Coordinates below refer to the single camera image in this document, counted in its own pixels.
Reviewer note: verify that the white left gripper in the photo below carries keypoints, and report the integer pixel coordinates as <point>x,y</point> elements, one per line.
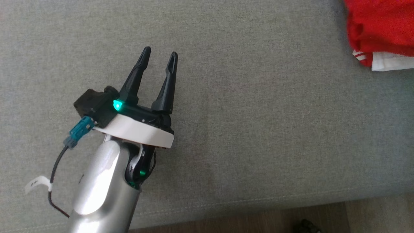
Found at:
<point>142,129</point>

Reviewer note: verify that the red and white jersey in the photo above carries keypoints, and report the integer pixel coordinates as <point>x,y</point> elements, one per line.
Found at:
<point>381,26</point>

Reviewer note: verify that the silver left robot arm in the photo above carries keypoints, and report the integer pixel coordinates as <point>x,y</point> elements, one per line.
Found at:
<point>103,187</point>

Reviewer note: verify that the grey ottoman cushion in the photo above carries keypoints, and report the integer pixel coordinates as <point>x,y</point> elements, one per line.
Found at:
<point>258,129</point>

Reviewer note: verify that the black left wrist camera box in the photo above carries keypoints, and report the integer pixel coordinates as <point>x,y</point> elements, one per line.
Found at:
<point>93,103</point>

